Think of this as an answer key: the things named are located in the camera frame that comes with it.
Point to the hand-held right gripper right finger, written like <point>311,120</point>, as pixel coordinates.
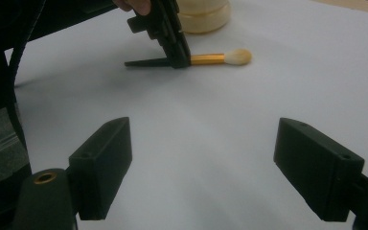
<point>319,169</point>

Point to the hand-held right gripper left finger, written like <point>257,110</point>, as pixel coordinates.
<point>102,169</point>

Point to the cream ribbed brush holder cup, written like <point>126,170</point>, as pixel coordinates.
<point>204,17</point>

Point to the makeup brush with gold ferrule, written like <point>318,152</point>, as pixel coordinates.
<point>211,59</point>

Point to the white table cover board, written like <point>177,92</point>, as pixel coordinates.
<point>204,111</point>

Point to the light wooden table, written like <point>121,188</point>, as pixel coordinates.
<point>357,4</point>

